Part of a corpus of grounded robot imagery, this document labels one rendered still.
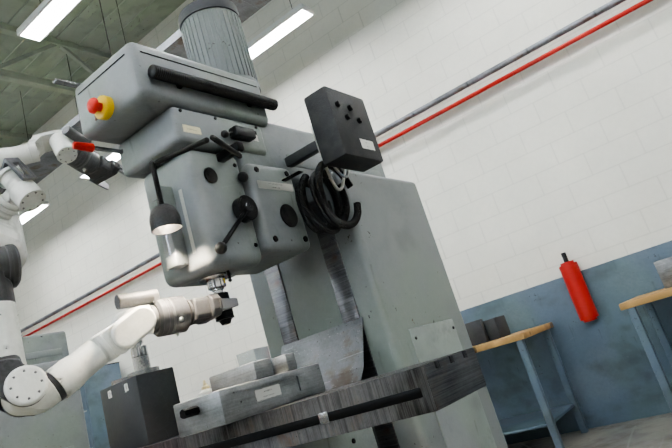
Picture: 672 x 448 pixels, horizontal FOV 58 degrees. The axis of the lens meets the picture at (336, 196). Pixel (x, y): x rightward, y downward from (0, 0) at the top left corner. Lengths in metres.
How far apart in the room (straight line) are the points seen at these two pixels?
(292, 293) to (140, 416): 0.55
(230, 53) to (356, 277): 0.79
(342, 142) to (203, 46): 0.60
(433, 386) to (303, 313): 0.82
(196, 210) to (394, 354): 0.67
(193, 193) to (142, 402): 0.61
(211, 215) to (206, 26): 0.71
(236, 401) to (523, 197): 4.49
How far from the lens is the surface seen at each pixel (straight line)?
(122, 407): 1.91
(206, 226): 1.51
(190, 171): 1.56
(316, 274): 1.85
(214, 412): 1.35
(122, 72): 1.60
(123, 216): 9.17
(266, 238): 1.62
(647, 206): 5.36
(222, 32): 1.99
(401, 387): 1.16
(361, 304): 1.76
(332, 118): 1.64
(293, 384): 1.51
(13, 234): 1.62
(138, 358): 1.89
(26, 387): 1.37
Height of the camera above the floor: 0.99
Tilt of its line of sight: 16 degrees up
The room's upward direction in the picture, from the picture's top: 17 degrees counter-clockwise
